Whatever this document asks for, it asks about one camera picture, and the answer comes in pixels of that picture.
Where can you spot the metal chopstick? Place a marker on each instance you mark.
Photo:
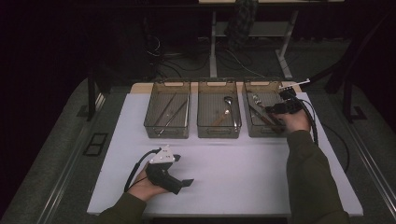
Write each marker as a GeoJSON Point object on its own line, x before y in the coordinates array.
{"type": "Point", "coordinates": [176, 113]}
{"type": "Point", "coordinates": [165, 109]}

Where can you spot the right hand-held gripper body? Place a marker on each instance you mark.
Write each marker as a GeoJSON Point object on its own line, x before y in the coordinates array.
{"type": "Point", "coordinates": [289, 104]}

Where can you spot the white legged desk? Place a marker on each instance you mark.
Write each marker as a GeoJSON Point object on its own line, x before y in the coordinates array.
{"type": "Point", "coordinates": [213, 46]}

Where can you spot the metal floor rail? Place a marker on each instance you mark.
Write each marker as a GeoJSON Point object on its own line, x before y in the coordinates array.
{"type": "Point", "coordinates": [62, 183]}
{"type": "Point", "coordinates": [373, 168]}

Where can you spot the black metal stand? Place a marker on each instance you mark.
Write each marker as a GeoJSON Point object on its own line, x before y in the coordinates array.
{"type": "Point", "coordinates": [91, 99]}
{"type": "Point", "coordinates": [348, 102]}

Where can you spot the person's right hand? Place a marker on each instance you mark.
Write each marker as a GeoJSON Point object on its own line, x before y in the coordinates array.
{"type": "Point", "coordinates": [294, 121]}

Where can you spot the translucent brown plastic bin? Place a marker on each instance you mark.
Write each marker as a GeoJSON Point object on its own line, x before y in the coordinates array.
{"type": "Point", "coordinates": [168, 109]}
{"type": "Point", "coordinates": [264, 90]}
{"type": "Point", "coordinates": [219, 105]}

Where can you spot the black metal spoon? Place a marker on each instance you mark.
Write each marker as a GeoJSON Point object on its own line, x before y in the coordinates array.
{"type": "Point", "coordinates": [228, 100]}

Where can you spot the dark patterned hanging cloth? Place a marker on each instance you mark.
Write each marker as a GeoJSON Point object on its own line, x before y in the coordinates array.
{"type": "Point", "coordinates": [241, 25]}

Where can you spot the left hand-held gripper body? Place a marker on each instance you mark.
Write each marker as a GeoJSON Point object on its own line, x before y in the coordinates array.
{"type": "Point", "coordinates": [162, 179]}

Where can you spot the person's left hand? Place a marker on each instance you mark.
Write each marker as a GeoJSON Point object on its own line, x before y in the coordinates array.
{"type": "Point", "coordinates": [144, 188]}

